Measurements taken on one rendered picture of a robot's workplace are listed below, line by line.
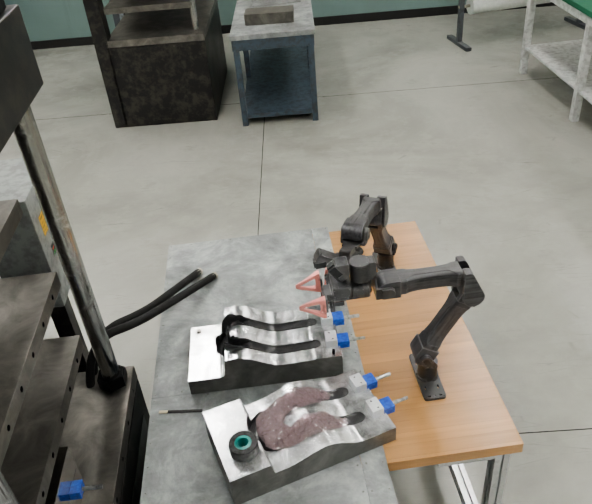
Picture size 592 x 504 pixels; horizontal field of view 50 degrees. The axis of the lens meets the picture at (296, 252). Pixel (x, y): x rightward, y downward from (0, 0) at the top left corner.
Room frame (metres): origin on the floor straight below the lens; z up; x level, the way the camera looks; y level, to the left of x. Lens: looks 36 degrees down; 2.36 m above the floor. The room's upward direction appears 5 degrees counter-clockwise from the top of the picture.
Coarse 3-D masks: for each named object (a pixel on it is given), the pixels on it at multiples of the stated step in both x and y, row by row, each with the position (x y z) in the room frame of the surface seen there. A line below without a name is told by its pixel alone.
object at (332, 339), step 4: (328, 332) 1.55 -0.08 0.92; (332, 332) 1.55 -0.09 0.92; (328, 336) 1.53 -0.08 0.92; (332, 336) 1.53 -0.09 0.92; (336, 336) 1.53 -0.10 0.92; (340, 336) 1.54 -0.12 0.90; (344, 336) 1.54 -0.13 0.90; (348, 336) 1.54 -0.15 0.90; (364, 336) 1.54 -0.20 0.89; (328, 340) 1.51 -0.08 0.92; (332, 340) 1.51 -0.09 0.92; (336, 340) 1.51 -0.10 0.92; (340, 340) 1.52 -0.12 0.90; (344, 340) 1.52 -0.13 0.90; (348, 340) 1.52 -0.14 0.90; (352, 340) 1.53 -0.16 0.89; (328, 344) 1.51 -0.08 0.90; (332, 344) 1.51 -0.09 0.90; (336, 344) 1.51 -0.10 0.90; (340, 344) 1.51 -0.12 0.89; (344, 344) 1.51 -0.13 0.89; (348, 344) 1.51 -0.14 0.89
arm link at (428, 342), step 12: (456, 288) 1.45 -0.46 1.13; (456, 300) 1.41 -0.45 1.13; (444, 312) 1.42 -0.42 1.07; (456, 312) 1.41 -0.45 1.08; (432, 324) 1.43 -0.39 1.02; (444, 324) 1.41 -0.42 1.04; (420, 336) 1.44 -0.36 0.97; (432, 336) 1.40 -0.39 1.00; (444, 336) 1.41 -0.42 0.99; (420, 348) 1.40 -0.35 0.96; (432, 348) 1.40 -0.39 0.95
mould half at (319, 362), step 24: (240, 312) 1.67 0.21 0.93; (264, 312) 1.71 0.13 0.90; (288, 312) 1.71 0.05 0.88; (192, 336) 1.66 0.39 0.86; (240, 336) 1.55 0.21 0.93; (264, 336) 1.58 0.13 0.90; (288, 336) 1.58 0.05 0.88; (312, 336) 1.57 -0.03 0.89; (192, 360) 1.54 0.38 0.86; (216, 360) 1.53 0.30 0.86; (240, 360) 1.45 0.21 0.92; (264, 360) 1.47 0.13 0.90; (288, 360) 1.47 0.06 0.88; (312, 360) 1.46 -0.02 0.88; (336, 360) 1.46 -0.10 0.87; (192, 384) 1.45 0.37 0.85; (216, 384) 1.45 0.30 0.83; (240, 384) 1.45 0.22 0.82; (264, 384) 1.45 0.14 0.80
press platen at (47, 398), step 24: (72, 336) 1.51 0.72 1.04; (48, 360) 1.41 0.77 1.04; (72, 360) 1.40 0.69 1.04; (48, 384) 1.31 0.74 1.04; (72, 384) 1.34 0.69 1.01; (24, 408) 1.23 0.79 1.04; (48, 408) 1.22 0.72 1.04; (24, 432) 1.14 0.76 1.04; (48, 432) 1.14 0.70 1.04; (24, 456) 1.07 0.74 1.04; (48, 456) 1.06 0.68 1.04; (24, 480) 0.99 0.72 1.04; (48, 480) 1.01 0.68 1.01
